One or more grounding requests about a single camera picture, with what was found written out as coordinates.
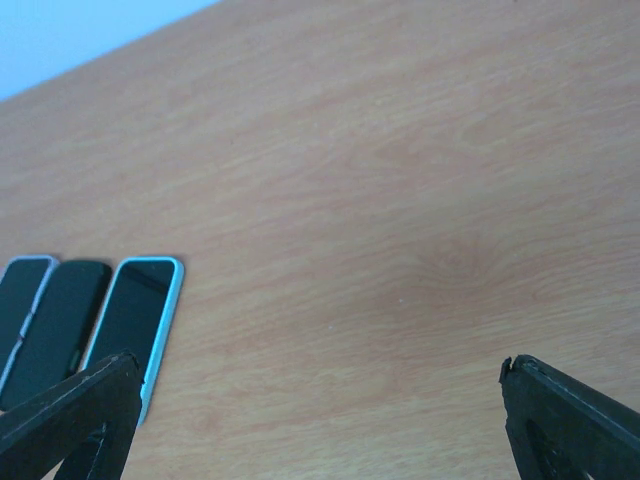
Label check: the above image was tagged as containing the light blue phone case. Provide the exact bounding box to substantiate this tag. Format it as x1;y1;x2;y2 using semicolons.
79;256;186;426

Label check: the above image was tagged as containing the lavender phone case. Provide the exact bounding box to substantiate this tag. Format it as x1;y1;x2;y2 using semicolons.
1;254;59;389

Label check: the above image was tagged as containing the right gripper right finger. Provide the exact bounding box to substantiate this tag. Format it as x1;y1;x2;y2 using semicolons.
499;355;639;479

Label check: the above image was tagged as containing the black phone pink edge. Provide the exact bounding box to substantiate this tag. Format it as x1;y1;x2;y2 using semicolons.
0;256;51;371

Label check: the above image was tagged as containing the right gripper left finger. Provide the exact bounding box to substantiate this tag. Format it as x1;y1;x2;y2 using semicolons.
1;351;142;479

